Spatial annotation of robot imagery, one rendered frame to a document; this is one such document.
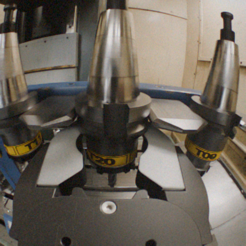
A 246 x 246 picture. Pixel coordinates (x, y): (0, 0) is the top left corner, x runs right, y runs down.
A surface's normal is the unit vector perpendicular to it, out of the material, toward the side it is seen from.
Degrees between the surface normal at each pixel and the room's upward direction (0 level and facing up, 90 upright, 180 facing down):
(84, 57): 90
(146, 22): 90
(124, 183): 0
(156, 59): 90
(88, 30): 90
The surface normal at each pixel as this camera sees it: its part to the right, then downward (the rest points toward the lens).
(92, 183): 0.05, -0.89
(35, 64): 0.03, 0.44
